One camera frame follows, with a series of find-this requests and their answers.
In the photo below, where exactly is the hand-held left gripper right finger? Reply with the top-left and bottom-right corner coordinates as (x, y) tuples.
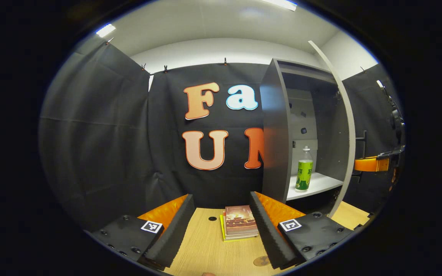
(249, 191), (356, 271)

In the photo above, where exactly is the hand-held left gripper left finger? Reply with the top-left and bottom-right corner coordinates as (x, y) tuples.
(85, 194), (196, 271)

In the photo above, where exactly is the black door handle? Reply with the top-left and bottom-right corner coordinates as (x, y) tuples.
(353, 130), (368, 182)

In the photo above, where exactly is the beige cabinet door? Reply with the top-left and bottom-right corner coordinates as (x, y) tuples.
(308, 40), (356, 218)

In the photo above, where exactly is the green label bottle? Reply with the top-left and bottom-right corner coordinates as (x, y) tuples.
(295, 146), (314, 191)

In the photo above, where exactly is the white cabinet shelf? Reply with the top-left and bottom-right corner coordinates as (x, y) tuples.
(286, 172), (343, 201)

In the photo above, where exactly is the dark grey cabinet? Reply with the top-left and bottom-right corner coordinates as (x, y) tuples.
(260, 57), (350, 215)

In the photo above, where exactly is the brown cover book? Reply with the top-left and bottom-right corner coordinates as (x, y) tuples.
(224, 205), (260, 237)

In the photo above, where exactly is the black backdrop cloth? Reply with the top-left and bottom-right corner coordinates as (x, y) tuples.
(39, 42), (402, 230)

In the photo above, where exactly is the ceiling light panel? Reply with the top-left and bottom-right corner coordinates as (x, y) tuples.
(96, 24), (116, 38)
(261, 0), (298, 11)

